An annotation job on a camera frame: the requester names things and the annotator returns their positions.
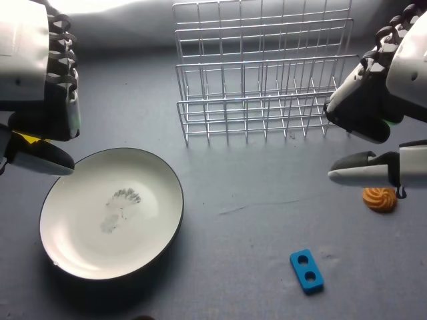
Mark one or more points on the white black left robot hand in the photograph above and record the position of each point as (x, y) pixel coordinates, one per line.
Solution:
(23, 50)

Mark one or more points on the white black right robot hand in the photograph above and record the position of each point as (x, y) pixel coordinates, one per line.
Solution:
(367, 116)

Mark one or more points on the orange swirl cookie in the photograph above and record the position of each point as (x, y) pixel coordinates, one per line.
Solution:
(380, 199)

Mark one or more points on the yellow rectangular block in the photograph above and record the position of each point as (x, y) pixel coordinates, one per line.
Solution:
(31, 138)

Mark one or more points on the blue block with two holes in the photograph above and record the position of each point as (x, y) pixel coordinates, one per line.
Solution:
(307, 271)

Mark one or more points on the small brown round object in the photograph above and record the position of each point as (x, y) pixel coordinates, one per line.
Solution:
(143, 317)

